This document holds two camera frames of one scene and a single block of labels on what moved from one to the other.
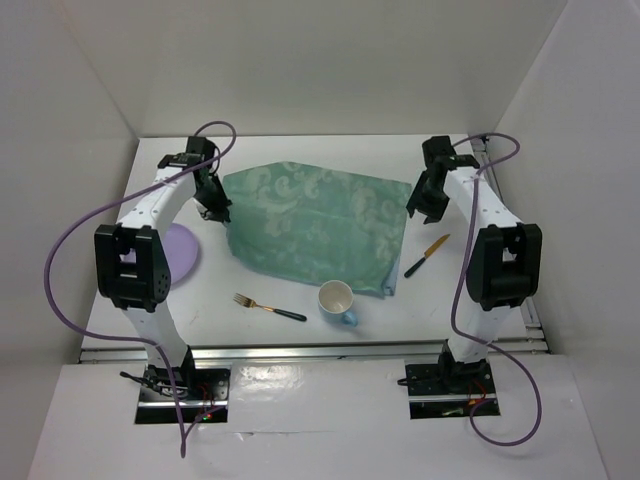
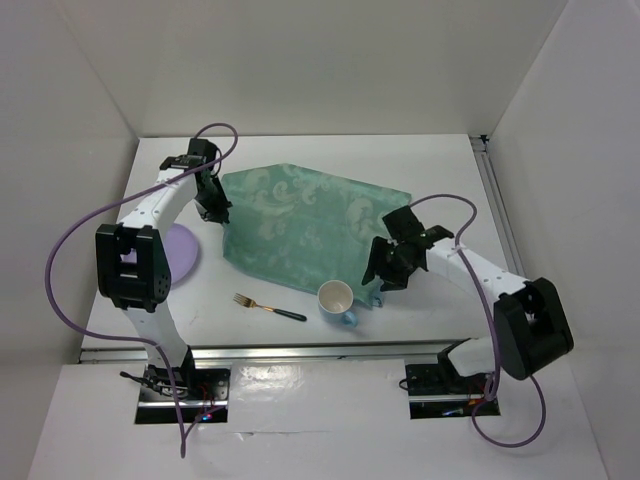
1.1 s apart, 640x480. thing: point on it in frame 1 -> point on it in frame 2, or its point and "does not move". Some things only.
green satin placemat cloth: x=314 y=225 does not move
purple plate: x=181 y=250 does not move
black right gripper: x=434 y=212 -> x=393 y=280
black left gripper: x=218 y=210 does not move
